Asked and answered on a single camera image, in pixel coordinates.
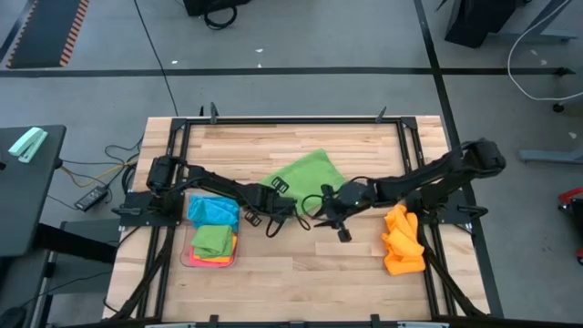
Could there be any black desk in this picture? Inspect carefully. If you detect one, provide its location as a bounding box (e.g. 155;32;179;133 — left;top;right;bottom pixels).
0;124;67;259

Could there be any black orange-edged floor mat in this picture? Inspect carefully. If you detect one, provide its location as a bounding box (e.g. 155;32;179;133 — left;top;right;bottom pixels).
5;0;91;70

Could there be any mint green stapler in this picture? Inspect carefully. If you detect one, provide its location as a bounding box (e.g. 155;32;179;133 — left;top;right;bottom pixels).
7;127;49;164

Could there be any green microfiber towel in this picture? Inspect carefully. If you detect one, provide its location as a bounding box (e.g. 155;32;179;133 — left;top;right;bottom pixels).
258;148;348;218
190;224;234;259

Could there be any grey table foot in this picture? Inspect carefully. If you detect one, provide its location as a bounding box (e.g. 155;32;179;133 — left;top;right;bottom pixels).
518;146;583;166

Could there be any clear plastic bin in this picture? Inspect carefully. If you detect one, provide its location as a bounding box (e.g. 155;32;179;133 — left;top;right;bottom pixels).
179;193;241;269

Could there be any black power adapter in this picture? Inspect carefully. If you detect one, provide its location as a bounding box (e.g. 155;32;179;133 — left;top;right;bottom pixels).
74;185;108;213

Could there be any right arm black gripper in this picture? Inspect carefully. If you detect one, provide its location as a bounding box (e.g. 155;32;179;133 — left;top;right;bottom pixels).
312;180;373;230

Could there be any pink microfiber towel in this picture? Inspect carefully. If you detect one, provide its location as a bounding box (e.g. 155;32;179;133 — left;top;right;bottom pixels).
189;248;236;269

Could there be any black floor cable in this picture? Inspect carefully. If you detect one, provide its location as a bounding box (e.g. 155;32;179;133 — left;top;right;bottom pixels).
133;0;179;118

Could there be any black coiled cable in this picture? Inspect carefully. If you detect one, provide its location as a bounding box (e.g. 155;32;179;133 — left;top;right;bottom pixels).
203;4;239;31

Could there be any black desk foot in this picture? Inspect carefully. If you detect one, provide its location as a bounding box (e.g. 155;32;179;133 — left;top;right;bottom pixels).
34;220;120;266

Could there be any red cart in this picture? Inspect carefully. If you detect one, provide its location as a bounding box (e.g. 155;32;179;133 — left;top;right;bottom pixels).
557;185;583;266

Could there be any black computer mouse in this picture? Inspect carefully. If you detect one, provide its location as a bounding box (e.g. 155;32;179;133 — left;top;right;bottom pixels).
0;305;27;328

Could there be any blue microfiber towel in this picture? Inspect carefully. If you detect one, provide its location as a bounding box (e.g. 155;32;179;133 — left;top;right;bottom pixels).
186;194;241;233

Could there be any white floor cable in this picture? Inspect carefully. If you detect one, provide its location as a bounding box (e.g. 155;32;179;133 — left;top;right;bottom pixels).
506;0;583;102

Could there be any black equipment base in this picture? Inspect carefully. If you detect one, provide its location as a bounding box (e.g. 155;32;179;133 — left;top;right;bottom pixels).
183;0;251;17

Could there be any orange microfiber towel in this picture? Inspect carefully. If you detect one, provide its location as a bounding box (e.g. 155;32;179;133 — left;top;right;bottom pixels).
193;234;239;264
381;204;427;277

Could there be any black table base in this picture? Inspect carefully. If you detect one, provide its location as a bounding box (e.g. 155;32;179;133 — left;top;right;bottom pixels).
444;0;579;50

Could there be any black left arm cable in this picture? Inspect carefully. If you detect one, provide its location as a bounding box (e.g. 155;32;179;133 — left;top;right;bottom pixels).
265;207;312;239

